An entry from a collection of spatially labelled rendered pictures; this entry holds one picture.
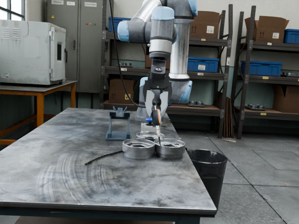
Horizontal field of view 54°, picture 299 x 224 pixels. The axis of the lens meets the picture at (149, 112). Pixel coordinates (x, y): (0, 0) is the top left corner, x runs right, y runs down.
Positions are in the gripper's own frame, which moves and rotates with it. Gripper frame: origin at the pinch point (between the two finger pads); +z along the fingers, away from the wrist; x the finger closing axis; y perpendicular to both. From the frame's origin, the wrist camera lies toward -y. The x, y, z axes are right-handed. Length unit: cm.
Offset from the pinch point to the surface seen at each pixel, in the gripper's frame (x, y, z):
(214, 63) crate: -99, 348, -70
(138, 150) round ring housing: 4.8, -7.5, 11.0
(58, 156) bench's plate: 29.1, -7.0, 14.7
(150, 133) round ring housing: 0.7, 13.9, 7.9
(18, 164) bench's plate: 37.4, -15.7, 16.1
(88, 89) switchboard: 93, 376, -18
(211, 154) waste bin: -54, 136, 34
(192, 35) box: -62, 341, -109
